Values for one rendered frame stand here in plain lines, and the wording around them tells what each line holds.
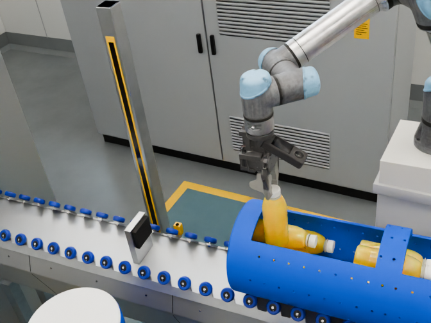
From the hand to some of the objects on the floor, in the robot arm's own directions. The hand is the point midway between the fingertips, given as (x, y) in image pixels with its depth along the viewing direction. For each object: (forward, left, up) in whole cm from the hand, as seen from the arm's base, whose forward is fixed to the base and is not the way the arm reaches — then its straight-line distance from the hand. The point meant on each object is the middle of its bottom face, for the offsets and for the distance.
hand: (272, 191), depth 152 cm
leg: (+34, -118, -130) cm, 180 cm away
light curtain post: (-19, -78, -130) cm, 153 cm away
